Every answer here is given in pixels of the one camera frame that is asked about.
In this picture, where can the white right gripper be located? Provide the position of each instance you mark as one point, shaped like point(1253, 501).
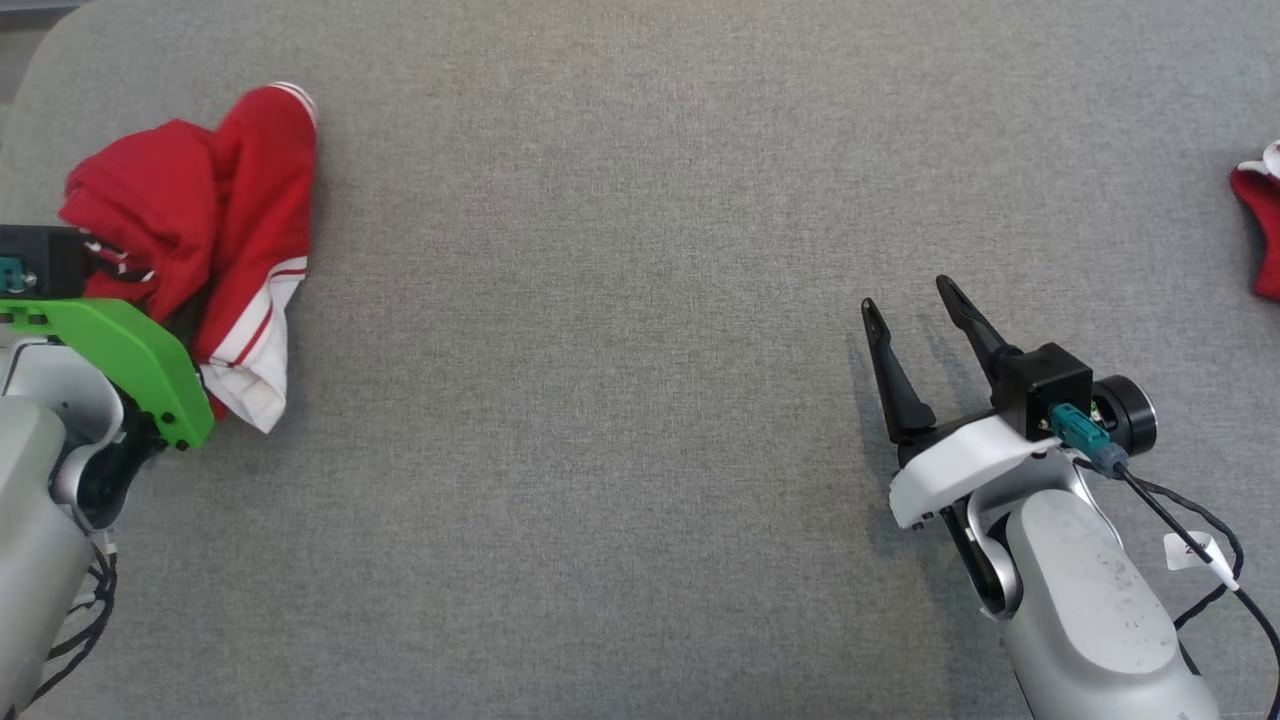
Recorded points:
point(960, 465)

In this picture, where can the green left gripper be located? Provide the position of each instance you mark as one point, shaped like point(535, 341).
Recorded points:
point(130, 345)

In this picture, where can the red jersey white trim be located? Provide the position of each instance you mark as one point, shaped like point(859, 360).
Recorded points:
point(230, 200)

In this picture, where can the red shorts white stripe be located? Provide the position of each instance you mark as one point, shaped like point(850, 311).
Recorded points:
point(1262, 220)

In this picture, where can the grey fabric sofa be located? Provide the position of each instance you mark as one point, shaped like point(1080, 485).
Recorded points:
point(600, 400)

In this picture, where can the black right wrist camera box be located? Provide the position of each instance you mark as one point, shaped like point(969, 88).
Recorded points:
point(1045, 385)

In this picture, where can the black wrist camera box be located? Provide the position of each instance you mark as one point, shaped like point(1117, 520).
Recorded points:
point(50, 260)
point(1045, 385)

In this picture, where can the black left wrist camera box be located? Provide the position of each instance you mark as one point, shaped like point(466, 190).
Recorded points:
point(50, 260)

